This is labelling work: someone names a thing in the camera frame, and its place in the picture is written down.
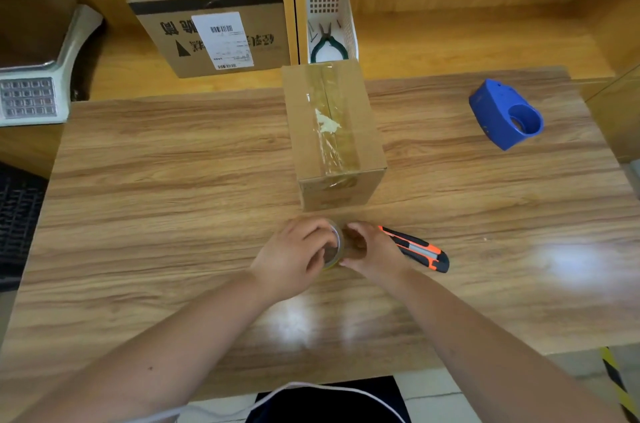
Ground person's left hand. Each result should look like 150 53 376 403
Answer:
249 217 342 306

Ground person's right hand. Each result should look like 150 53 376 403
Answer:
339 221 412 289

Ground clear packing tape roll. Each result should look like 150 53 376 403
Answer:
320 219 357 271

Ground person's left forearm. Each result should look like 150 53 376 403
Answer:
10 268 282 423

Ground person's right forearm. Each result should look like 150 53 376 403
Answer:
385 265 627 423

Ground orange black utility knife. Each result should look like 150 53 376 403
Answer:
378 226 450 274

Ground small taped cardboard box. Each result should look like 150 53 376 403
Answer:
281 60 389 213

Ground person's dark clothing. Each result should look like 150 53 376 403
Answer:
245 376 412 423

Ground blue tape dispenser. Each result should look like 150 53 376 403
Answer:
468 78 545 152

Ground white shipping label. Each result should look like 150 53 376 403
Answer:
191 11 255 71

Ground white plastic basket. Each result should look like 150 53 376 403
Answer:
305 0 360 65

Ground large cardboard box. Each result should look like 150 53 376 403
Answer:
127 0 292 79

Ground yellow black hazard tape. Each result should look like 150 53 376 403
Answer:
599 347 640 421

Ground black plastic crate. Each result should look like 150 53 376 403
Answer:
0 162 49 291

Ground white weighing scale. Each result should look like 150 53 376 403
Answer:
0 0 105 128

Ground white cable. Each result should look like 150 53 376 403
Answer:
122 381 407 423

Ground green-handled pliers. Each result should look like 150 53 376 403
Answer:
309 22 350 64

